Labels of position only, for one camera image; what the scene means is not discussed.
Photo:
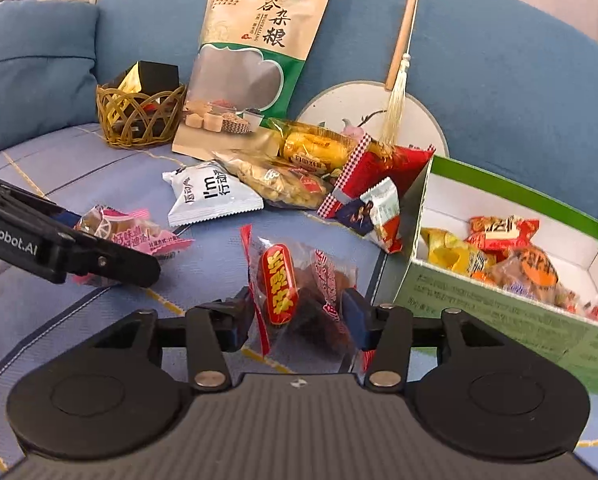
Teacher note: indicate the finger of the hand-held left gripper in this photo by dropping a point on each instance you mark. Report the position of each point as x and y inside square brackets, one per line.
[124, 267]
[29, 200]

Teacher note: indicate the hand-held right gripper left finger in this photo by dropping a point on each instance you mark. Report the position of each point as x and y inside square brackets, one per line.
[242, 321]

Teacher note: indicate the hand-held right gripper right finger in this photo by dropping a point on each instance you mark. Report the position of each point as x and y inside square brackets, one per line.
[355, 321]

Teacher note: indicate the pink label clear snack packet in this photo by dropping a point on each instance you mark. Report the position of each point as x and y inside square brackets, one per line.
[129, 230]

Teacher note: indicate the clear date packet red label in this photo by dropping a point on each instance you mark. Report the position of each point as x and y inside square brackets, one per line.
[279, 285]

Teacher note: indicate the yellow chips packet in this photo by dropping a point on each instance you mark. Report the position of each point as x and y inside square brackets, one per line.
[454, 255]

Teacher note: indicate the green cardboard box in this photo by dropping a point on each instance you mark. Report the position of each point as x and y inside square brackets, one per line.
[479, 320]

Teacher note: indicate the red fried snack packet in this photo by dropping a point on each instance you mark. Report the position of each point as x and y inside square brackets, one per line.
[504, 232]

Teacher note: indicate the orange label clear snack packet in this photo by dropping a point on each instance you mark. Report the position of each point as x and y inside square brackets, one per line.
[534, 271]

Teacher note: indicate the small red white snack packet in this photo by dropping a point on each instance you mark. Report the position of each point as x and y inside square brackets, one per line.
[379, 215]

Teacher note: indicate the blue pillow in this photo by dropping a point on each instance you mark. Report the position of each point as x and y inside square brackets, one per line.
[29, 75]

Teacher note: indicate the woven bamboo basket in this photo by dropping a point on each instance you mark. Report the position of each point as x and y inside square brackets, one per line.
[144, 141]

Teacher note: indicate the clear peanut packet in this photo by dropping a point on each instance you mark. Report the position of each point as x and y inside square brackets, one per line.
[279, 182]

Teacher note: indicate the red checkered snack packet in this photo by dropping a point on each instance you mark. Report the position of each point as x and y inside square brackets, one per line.
[384, 167]

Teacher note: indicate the black box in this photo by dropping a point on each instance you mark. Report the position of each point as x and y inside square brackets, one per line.
[156, 77]

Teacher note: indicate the yellow corn snack packet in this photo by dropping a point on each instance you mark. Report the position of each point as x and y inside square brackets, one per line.
[319, 147]

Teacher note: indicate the round fan with tassel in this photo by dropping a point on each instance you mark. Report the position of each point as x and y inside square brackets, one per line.
[419, 120]

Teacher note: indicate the large kraft green grain pouch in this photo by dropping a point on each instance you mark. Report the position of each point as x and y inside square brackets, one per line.
[259, 75]

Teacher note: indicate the blue sofa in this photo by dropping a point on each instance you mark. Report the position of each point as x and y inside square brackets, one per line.
[504, 85]

